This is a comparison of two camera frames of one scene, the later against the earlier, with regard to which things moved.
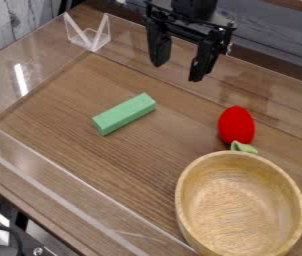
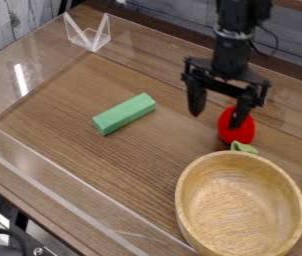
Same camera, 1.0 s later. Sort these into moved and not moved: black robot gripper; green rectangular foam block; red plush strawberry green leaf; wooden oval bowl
Moved: black robot gripper
Not moved: green rectangular foam block; red plush strawberry green leaf; wooden oval bowl
